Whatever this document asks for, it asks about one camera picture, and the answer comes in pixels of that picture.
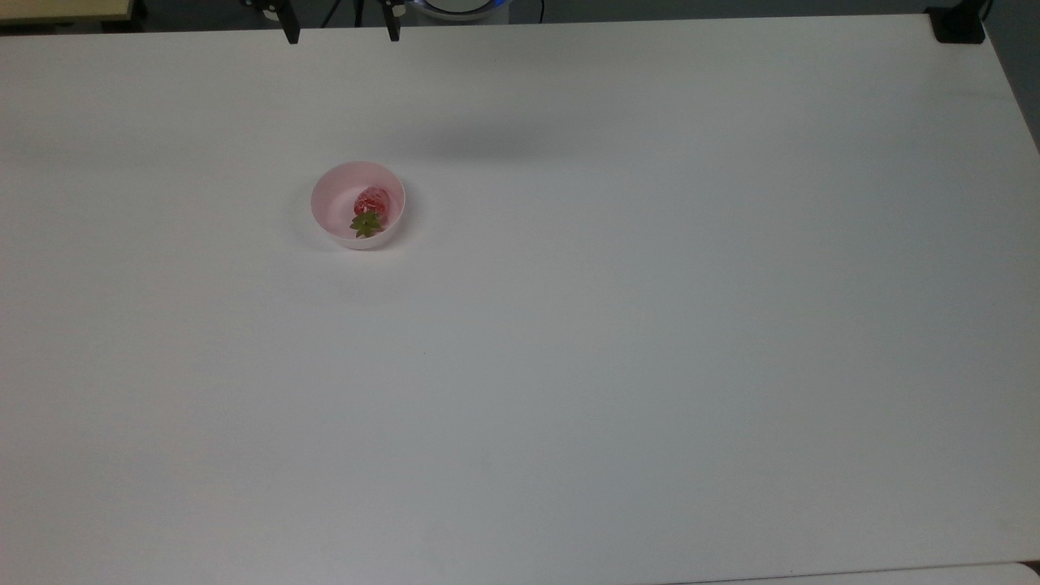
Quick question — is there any red strawberry with green leaves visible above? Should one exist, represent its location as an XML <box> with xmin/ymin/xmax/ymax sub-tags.
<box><xmin>349</xmin><ymin>186</ymin><xmax>394</xmax><ymax>240</ymax></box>

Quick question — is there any pink plastic bowl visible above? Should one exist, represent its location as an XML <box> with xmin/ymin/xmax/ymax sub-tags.
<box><xmin>310</xmin><ymin>160</ymin><xmax>406</xmax><ymax>251</ymax></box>

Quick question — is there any light wooden table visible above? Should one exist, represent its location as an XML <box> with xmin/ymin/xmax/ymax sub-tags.
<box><xmin>0</xmin><ymin>0</ymin><xmax>136</xmax><ymax>25</ymax></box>

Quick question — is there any black table clamp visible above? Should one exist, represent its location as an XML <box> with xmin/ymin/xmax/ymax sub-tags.
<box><xmin>925</xmin><ymin>3</ymin><xmax>988</xmax><ymax>45</ymax></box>

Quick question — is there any white robot base blue ring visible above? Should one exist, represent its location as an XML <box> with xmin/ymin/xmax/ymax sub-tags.
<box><xmin>406</xmin><ymin>0</ymin><xmax>513</xmax><ymax>25</ymax></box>

